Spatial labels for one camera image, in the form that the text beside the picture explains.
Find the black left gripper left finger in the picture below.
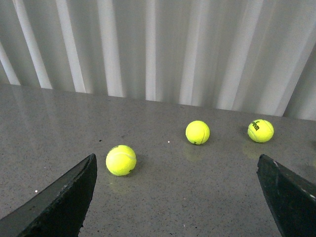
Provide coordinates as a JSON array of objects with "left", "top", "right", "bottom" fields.
[{"left": 0, "top": 154, "right": 97, "bottom": 237}]

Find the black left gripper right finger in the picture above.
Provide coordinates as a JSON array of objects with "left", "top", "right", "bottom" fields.
[{"left": 257, "top": 154, "right": 316, "bottom": 237}]

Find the right yellow Wilson tennis ball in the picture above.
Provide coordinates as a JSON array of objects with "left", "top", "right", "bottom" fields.
[{"left": 247, "top": 119, "right": 274, "bottom": 143}]

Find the left yellow tennis ball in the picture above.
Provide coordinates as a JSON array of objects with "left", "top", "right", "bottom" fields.
[{"left": 106, "top": 145, "right": 137, "bottom": 176}]

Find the middle yellow tennis ball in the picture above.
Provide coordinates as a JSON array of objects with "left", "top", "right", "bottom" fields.
[{"left": 185, "top": 120, "right": 210, "bottom": 145}]

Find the white pleated curtain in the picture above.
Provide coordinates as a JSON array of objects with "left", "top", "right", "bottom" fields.
[{"left": 0, "top": 0, "right": 316, "bottom": 120}]

